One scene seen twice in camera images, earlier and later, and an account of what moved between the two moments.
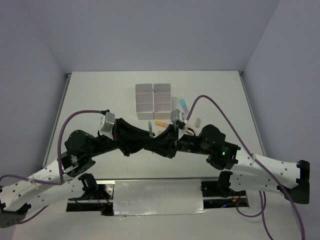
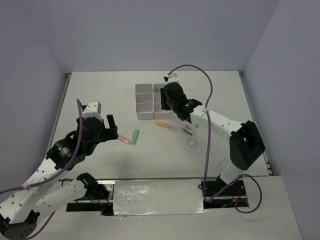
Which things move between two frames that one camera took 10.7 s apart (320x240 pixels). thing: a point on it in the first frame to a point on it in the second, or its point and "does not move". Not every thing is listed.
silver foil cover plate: [159, 197] does not move
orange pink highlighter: [161, 124] does not move
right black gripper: [166, 143] to [164, 105]
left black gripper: [129, 139] to [109, 133]
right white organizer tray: [162, 101] does not move
